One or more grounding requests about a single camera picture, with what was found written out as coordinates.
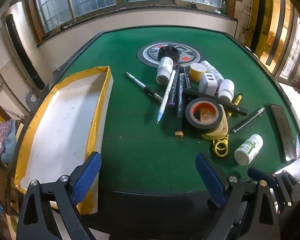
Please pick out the silver and black pen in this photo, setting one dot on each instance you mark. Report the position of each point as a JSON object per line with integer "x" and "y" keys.
{"x": 142, "y": 86}

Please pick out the black marker with beige caps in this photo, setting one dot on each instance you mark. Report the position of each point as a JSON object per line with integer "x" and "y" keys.
{"x": 180, "y": 110}

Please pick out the black table centre hub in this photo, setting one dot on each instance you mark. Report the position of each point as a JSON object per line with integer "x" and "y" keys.
{"x": 168, "y": 52}

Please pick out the round table control panel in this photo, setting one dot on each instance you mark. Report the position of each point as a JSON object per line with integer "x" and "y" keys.
{"x": 145, "y": 53}

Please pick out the white ballpoint pen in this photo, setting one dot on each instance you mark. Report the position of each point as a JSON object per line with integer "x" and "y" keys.
{"x": 166, "y": 95}

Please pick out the yellow plastic rings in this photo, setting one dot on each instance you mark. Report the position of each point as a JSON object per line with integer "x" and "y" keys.
{"x": 223, "y": 141}

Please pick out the tall white spray bottle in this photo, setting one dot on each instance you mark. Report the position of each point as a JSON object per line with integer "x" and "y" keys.
{"x": 215, "y": 73}

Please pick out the white bottle with green label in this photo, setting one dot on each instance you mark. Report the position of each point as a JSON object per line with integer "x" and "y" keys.
{"x": 247, "y": 151}

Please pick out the white bottle with red label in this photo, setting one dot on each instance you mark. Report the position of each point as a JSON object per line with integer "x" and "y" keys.
{"x": 163, "y": 71}

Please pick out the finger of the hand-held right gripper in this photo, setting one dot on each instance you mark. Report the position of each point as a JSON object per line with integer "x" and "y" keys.
{"x": 261, "y": 174}

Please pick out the gold-framed glass door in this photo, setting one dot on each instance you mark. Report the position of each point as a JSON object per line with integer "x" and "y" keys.
{"x": 277, "y": 30}

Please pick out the small white pill bottle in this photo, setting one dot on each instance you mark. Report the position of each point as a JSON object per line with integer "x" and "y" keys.
{"x": 226, "y": 90}

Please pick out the cluttered wooden shelf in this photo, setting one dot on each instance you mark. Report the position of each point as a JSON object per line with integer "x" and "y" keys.
{"x": 0, "y": 180}

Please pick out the thin black marker yellow end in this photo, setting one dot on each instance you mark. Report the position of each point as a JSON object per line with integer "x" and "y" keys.
{"x": 187, "y": 78}

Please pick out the dark metal pen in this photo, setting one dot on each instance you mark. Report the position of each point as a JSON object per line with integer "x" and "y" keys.
{"x": 248, "y": 120}

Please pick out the white tray with yellow tape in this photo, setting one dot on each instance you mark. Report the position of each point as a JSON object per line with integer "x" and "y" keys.
{"x": 62, "y": 125}

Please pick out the black metal bracket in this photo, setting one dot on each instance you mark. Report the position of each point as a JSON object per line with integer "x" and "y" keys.
{"x": 31, "y": 97}

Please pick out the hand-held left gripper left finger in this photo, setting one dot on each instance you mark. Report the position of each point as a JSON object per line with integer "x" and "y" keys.
{"x": 88, "y": 175}

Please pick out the thick black marker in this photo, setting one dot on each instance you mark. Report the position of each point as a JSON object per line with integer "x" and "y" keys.
{"x": 202, "y": 94}

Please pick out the black tape roll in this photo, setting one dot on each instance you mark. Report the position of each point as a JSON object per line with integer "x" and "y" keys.
{"x": 188, "y": 112}

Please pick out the white standing air conditioner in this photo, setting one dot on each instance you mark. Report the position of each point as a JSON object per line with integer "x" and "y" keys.
{"x": 17, "y": 37}

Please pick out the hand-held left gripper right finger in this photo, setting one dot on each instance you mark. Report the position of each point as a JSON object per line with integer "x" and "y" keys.
{"x": 210, "y": 177}

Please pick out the black marker with purple end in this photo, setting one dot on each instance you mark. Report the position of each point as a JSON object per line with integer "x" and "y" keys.
{"x": 174, "y": 85}

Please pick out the black smartphone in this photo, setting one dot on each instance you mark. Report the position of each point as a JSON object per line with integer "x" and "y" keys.
{"x": 282, "y": 130}

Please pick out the floral cloth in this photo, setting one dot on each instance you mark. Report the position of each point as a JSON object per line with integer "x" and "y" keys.
{"x": 1, "y": 135}

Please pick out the yellow pen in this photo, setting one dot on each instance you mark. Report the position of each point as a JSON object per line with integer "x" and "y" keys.
{"x": 238, "y": 99}

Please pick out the white charger block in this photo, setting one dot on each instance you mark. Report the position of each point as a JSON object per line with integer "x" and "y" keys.
{"x": 207, "y": 85}

